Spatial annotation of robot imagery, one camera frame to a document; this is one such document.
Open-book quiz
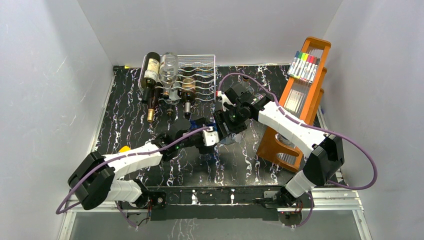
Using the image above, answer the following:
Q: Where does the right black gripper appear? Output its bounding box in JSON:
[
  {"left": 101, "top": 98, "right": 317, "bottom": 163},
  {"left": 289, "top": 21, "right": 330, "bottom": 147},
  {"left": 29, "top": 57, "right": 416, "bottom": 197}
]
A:
[{"left": 212, "top": 105, "right": 247, "bottom": 141}]

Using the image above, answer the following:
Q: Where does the blue square glass bottle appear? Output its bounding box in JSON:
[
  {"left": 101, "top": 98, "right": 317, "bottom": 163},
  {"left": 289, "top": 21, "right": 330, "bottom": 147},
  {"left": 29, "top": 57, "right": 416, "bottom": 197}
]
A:
[{"left": 188, "top": 117, "right": 243, "bottom": 147}]

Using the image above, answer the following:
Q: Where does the clear ribbed glass bottle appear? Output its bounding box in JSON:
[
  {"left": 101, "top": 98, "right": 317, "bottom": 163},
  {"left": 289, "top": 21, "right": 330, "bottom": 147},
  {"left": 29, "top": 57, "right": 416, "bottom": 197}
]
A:
[{"left": 241, "top": 76, "right": 255, "bottom": 96}]

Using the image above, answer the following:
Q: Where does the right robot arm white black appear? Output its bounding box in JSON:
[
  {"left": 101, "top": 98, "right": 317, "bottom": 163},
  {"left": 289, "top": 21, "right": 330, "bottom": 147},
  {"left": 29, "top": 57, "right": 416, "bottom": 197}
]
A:
[{"left": 213, "top": 83, "right": 344, "bottom": 207}]

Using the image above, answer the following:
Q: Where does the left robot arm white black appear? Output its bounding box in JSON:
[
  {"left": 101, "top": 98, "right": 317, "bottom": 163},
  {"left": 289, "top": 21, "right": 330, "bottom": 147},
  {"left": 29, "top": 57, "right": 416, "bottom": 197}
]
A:
[{"left": 67, "top": 118, "right": 220, "bottom": 210}]

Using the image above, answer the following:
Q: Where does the brown lower rack bottle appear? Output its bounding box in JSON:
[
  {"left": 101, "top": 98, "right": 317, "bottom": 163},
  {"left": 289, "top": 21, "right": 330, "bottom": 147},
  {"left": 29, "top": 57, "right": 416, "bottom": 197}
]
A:
[{"left": 181, "top": 67, "right": 196, "bottom": 119}]

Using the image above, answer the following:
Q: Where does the orange wooden rack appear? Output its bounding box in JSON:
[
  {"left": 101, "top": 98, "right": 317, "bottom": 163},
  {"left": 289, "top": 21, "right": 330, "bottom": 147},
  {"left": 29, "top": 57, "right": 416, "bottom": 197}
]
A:
[{"left": 256, "top": 36, "right": 331, "bottom": 173}]

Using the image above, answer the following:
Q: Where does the clear round glass bottle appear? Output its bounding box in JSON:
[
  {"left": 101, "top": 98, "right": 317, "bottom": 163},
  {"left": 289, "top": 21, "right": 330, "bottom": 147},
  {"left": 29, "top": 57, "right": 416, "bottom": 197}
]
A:
[{"left": 159, "top": 52, "right": 179, "bottom": 100}]

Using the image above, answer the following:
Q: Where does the dark wine bottle gold cap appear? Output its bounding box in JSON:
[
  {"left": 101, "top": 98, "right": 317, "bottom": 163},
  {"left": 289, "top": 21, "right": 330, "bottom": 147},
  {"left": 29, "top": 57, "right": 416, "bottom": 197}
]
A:
[{"left": 140, "top": 52, "right": 161, "bottom": 123}]

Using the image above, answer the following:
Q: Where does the yellow grey small block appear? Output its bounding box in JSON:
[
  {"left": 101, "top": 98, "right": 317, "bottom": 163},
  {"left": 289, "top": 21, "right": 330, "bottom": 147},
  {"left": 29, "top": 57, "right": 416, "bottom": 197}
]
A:
[{"left": 119, "top": 145, "right": 131, "bottom": 153}]

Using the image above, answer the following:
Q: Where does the pack of coloured markers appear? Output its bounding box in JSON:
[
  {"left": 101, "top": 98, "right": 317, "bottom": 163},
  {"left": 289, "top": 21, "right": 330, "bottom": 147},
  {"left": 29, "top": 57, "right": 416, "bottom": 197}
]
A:
[{"left": 287, "top": 51, "right": 321, "bottom": 84}]

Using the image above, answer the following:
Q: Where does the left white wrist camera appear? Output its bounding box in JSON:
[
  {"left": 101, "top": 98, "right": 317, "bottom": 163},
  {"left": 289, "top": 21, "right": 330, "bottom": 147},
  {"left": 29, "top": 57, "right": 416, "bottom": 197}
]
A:
[{"left": 202, "top": 126, "right": 220, "bottom": 146}]

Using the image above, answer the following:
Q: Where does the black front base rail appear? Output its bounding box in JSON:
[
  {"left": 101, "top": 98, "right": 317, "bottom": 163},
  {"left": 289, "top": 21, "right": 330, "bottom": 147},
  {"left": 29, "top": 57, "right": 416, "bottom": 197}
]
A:
[{"left": 119, "top": 185, "right": 316, "bottom": 222}]

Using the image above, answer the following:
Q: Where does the white wire wine rack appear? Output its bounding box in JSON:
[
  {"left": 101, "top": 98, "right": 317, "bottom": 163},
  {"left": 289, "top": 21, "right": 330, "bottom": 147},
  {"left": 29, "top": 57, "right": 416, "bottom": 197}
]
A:
[{"left": 138, "top": 54, "right": 216, "bottom": 105}]

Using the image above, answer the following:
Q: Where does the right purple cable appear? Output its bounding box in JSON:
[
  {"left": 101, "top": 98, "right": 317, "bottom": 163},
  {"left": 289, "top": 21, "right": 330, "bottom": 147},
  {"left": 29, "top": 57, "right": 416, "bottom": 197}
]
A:
[{"left": 216, "top": 72, "right": 379, "bottom": 229}]

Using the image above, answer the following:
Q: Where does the purple cable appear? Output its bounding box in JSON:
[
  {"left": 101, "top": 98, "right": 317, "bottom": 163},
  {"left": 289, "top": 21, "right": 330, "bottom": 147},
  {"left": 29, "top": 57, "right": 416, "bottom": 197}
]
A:
[
  {"left": 216, "top": 72, "right": 379, "bottom": 229},
  {"left": 55, "top": 125, "right": 213, "bottom": 216}
]

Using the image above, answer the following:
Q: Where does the aluminium frame rail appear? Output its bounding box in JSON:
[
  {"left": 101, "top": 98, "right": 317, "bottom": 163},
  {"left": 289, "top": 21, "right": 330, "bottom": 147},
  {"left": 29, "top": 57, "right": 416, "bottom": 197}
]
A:
[{"left": 56, "top": 88, "right": 363, "bottom": 229}]

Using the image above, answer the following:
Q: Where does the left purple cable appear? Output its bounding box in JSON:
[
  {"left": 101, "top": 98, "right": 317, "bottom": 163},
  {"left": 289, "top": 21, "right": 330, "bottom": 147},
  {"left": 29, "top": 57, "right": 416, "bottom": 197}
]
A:
[{"left": 55, "top": 125, "right": 213, "bottom": 216}]

